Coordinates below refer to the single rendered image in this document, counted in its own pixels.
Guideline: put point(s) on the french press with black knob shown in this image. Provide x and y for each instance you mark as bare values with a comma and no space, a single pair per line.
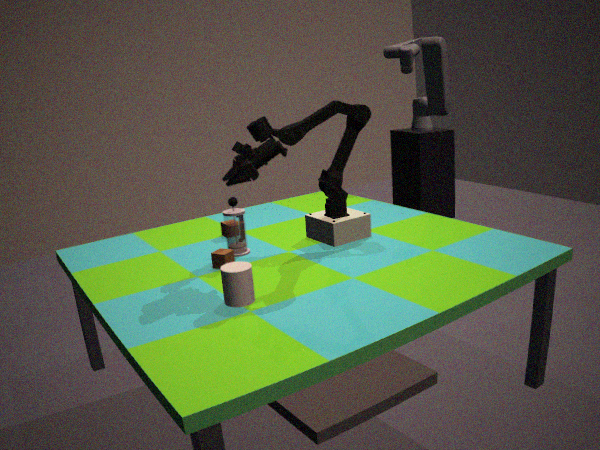
236,229

